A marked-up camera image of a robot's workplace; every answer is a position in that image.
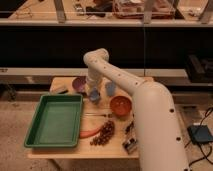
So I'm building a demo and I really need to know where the black handled brush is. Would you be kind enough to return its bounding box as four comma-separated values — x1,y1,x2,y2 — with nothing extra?
125,121,134,134

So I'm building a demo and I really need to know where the bunch of red grapes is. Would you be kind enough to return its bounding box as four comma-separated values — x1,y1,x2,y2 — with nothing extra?
90,120,115,146

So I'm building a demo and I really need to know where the black cable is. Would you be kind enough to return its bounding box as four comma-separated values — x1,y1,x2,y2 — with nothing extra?
183,106,213,168

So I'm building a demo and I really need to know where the green plastic tray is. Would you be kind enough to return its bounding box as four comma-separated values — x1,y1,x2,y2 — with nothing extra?
24,94,83,148

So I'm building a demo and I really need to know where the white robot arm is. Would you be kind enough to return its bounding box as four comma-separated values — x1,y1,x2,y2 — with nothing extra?
83,48,190,171

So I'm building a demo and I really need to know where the blue plastic cup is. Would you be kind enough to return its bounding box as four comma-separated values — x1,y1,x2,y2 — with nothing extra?
105,82,116,97

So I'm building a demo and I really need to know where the orange carrot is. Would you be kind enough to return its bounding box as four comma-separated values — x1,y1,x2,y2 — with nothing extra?
79,128,101,139

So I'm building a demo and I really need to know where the wooden table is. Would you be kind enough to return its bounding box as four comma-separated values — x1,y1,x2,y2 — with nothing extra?
28,78,138,159

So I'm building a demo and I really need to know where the orange bowl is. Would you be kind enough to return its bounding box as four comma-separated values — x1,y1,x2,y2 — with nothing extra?
110,96,132,117

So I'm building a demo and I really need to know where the small metal cup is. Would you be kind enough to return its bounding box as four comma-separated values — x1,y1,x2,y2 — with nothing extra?
92,99,100,105

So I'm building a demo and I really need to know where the blue sponge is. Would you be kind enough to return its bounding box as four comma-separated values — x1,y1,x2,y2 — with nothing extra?
89,88,100,101

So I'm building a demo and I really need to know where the dark purple plate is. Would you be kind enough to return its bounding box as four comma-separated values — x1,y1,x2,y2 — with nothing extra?
72,76,86,93

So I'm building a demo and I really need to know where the grey block eraser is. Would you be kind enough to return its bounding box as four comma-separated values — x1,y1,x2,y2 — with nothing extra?
52,86,68,94

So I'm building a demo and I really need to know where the black power adapter box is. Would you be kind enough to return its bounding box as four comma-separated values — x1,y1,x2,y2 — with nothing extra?
187,125,213,144

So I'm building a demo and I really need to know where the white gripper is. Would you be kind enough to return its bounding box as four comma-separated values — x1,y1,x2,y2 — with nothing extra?
86,68,102,93

